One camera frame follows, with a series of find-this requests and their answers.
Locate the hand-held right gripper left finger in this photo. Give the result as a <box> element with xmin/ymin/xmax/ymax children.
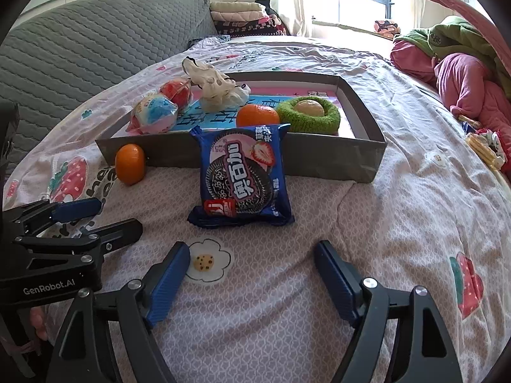
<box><xmin>46</xmin><ymin>241</ymin><xmax>191</xmax><ymax>383</ymax></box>

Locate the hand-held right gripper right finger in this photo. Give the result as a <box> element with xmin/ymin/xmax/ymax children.
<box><xmin>313</xmin><ymin>240</ymin><xmax>464</xmax><ymax>383</ymax></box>

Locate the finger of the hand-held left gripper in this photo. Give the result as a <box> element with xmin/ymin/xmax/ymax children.
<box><xmin>16</xmin><ymin>219</ymin><xmax>143</xmax><ymax>256</ymax></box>
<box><xmin>4</xmin><ymin>197</ymin><xmax>102</xmax><ymax>240</ymax></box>

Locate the orange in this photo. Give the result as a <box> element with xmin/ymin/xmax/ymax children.
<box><xmin>115</xmin><ymin>144</ymin><xmax>146</xmax><ymax>186</ymax></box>
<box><xmin>235</xmin><ymin>104</ymin><xmax>281</xmax><ymax>128</ymax></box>

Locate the colourful fruit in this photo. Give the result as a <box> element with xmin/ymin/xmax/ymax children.
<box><xmin>127</xmin><ymin>92</ymin><xmax>179</xmax><ymax>134</ymax></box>

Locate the blue cookie packet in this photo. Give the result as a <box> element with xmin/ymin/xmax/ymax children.
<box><xmin>187</xmin><ymin>123</ymin><xmax>295</xmax><ymax>228</ymax></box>

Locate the grey box with pink inside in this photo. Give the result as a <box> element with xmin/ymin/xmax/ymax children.
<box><xmin>95</xmin><ymin>71</ymin><xmax>388</xmax><ymax>184</ymax></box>

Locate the green fuzzy scrunchie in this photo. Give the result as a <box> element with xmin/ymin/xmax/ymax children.
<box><xmin>276</xmin><ymin>96</ymin><xmax>342</xmax><ymax>135</ymax></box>

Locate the cream mesh bag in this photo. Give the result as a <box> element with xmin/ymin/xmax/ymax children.
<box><xmin>182</xmin><ymin>58</ymin><xmax>252</xmax><ymax>111</ymax></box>

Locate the person's left hand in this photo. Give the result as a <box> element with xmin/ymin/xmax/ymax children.
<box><xmin>30</xmin><ymin>307</ymin><xmax>50</xmax><ymax>342</ymax></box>

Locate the strawberry printed bed sheet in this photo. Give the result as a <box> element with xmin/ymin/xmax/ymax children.
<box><xmin>0</xmin><ymin>34</ymin><xmax>511</xmax><ymax>383</ymax></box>

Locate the red snack packet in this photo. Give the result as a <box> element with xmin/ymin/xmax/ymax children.
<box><xmin>160</xmin><ymin>80</ymin><xmax>193</xmax><ymax>112</ymax></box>

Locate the grey quilted headboard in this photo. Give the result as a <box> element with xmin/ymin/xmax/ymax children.
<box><xmin>0</xmin><ymin>0</ymin><xmax>218</xmax><ymax>176</ymax></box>

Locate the small beige ball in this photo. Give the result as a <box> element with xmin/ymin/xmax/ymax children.
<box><xmin>293</xmin><ymin>99</ymin><xmax>324</xmax><ymax>117</ymax></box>

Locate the snack bag near blankets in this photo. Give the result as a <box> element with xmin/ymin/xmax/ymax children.
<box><xmin>477</xmin><ymin>128</ymin><xmax>507</xmax><ymax>156</ymax></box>

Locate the magenta blanket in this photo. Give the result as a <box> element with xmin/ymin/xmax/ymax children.
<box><xmin>390</xmin><ymin>40</ymin><xmax>511</xmax><ymax>160</ymax></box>

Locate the dark checkered folded blanket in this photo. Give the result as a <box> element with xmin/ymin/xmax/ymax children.
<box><xmin>216</xmin><ymin>16</ymin><xmax>286</xmax><ymax>36</ymax></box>

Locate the folded pink blanket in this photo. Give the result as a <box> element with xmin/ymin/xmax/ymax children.
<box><xmin>211</xmin><ymin>10</ymin><xmax>268</xmax><ymax>23</ymax></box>

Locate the folded cream blanket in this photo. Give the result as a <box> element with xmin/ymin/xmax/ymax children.
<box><xmin>210</xmin><ymin>1</ymin><xmax>266</xmax><ymax>14</ymax></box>

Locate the pink patterned cloth bundle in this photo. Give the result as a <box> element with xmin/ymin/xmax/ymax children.
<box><xmin>373</xmin><ymin>19</ymin><xmax>401</xmax><ymax>36</ymax></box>

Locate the black garment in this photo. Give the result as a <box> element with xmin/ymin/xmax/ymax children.
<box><xmin>255</xmin><ymin>0</ymin><xmax>280</xmax><ymax>17</ymax></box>

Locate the green jacket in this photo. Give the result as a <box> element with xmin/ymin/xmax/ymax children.
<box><xmin>393</xmin><ymin>16</ymin><xmax>511</xmax><ymax>100</ymax></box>

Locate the cream curtain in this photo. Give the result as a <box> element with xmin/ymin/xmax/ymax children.
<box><xmin>271</xmin><ymin>0</ymin><xmax>316</xmax><ymax>36</ymax></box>
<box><xmin>383</xmin><ymin>0</ymin><xmax>428</xmax><ymax>36</ymax></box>

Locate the pink quilted pad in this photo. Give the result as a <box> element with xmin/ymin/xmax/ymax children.
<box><xmin>425</xmin><ymin>0</ymin><xmax>511</xmax><ymax>72</ymax></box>

